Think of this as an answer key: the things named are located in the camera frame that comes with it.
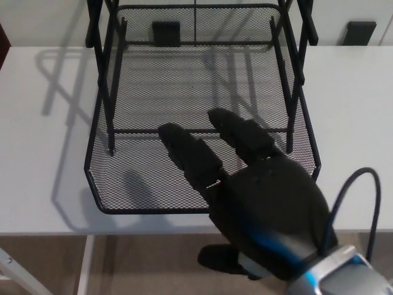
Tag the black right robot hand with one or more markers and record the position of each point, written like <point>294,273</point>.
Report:
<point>270,199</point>

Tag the dark brown furniture panel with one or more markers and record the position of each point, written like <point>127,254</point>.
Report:
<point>2,46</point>

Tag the black wall bracket left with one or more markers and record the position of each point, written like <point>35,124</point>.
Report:
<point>165,32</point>

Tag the black mesh file tray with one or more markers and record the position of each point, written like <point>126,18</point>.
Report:
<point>138,184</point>

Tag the white desk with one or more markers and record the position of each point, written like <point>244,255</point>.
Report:
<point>46,138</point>

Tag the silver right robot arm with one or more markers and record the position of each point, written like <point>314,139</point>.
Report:
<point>337,276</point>

